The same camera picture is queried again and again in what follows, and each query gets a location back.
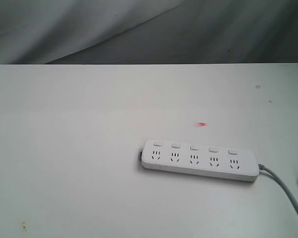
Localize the white five-outlet power strip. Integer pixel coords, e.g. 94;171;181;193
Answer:
141;139;259;182

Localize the grey wrinkled backdrop cloth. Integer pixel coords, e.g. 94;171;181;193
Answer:
0;0;298;64

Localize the grey power cable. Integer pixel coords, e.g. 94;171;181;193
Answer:
257;163;298;228

